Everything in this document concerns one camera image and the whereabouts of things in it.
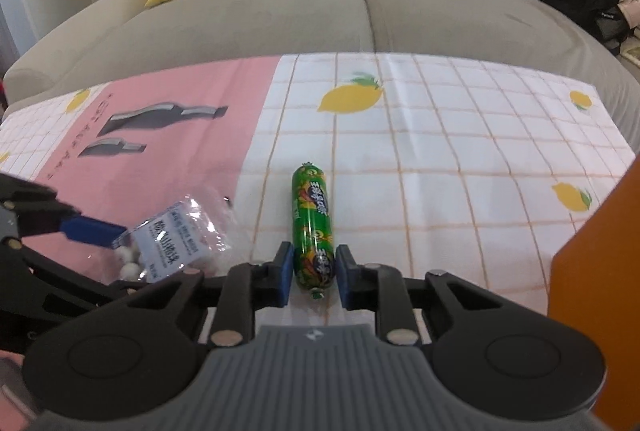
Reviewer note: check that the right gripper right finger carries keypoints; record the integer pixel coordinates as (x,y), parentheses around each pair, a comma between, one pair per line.
(382,290)

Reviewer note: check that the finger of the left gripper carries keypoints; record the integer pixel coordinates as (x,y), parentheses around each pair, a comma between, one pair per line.
(27,278)
(70,220)

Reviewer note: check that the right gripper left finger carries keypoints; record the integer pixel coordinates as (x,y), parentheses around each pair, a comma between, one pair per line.
(244,291)

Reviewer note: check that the green sausage stick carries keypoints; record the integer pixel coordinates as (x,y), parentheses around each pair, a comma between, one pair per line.
(314,262)

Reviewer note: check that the clear bag white balls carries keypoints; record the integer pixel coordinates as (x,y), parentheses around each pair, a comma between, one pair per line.
(195,232)

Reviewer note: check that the pink white patterned tablecloth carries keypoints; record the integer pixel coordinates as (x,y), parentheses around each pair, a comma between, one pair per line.
(482,169)

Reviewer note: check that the orange white storage box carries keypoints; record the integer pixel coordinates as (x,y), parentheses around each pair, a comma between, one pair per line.
(594,288)

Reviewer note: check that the beige sofa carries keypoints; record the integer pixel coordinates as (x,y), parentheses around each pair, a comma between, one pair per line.
(115,39)

